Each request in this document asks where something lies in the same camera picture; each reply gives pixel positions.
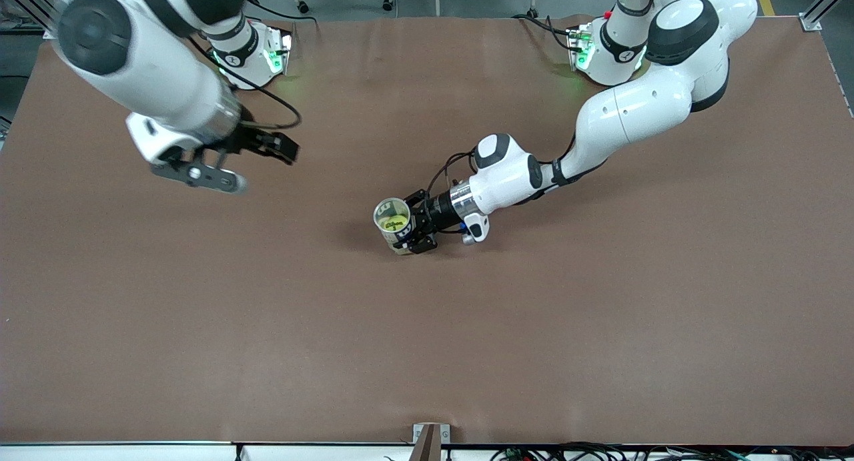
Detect clear tennis ball can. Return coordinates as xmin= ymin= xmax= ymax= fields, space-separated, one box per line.
xmin=373 ymin=197 xmax=416 ymax=256

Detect brown paper table cover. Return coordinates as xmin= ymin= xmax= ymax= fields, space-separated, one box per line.
xmin=0 ymin=14 xmax=854 ymax=446

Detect small metal bracket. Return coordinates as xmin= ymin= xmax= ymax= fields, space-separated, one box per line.
xmin=412 ymin=423 xmax=451 ymax=445

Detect brown wooden post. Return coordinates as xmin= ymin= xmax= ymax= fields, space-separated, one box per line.
xmin=408 ymin=424 xmax=441 ymax=461

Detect black base cable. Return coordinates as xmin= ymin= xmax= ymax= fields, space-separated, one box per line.
xmin=512 ymin=14 xmax=576 ymax=51

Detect aluminium frame post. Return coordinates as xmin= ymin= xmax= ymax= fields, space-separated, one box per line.
xmin=799 ymin=0 xmax=854 ymax=33
xmin=0 ymin=0 xmax=62 ymax=40

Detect bundle of black cables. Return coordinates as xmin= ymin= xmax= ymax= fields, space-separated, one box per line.
xmin=490 ymin=441 xmax=854 ymax=461

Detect white table edge rail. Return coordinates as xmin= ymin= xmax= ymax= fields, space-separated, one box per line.
xmin=0 ymin=441 xmax=854 ymax=461

